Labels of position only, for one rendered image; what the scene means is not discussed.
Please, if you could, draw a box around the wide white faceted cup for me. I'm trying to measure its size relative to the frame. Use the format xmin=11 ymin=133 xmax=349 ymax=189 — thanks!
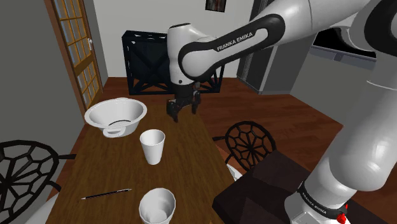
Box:
xmin=138 ymin=187 xmax=177 ymax=224

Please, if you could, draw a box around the tall grey refrigerator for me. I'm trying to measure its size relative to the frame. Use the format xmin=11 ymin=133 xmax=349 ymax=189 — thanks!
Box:
xmin=236 ymin=0 xmax=317 ymax=96

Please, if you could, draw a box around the tall white cup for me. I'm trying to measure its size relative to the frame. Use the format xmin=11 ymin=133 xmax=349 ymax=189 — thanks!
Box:
xmin=139 ymin=129 xmax=167 ymax=166

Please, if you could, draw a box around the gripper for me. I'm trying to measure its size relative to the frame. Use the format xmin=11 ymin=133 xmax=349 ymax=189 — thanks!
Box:
xmin=167 ymin=81 xmax=202 ymax=123

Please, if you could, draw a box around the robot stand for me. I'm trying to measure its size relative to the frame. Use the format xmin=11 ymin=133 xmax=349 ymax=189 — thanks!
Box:
xmin=211 ymin=150 xmax=389 ymax=224

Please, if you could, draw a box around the wooden door with glass panes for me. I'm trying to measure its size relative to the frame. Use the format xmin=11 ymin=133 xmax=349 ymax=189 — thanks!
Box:
xmin=44 ymin=0 xmax=105 ymax=116

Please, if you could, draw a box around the dark window with grey sill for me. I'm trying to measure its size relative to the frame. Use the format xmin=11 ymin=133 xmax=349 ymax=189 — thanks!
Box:
xmin=309 ymin=26 xmax=378 ymax=71

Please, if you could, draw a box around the black lattice chair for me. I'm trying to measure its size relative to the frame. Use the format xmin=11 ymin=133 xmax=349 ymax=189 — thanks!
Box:
xmin=212 ymin=120 xmax=277 ymax=181
xmin=0 ymin=139 xmax=77 ymax=224

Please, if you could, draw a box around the black pen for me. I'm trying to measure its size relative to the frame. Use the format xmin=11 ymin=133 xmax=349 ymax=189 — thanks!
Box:
xmin=81 ymin=188 xmax=133 ymax=200

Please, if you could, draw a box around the black open shelf rack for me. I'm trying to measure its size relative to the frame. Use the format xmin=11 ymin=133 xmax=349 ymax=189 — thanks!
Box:
xmin=121 ymin=29 xmax=225 ymax=96

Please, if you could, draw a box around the white basin with handle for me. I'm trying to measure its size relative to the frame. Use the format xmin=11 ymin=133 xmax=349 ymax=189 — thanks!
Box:
xmin=83 ymin=97 xmax=148 ymax=139

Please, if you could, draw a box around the dark wall picture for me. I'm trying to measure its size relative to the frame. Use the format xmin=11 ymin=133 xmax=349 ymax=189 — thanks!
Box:
xmin=205 ymin=0 xmax=226 ymax=13

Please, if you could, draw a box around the brown wooden table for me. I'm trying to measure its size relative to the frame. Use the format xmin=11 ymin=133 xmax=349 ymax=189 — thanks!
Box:
xmin=45 ymin=103 xmax=237 ymax=224

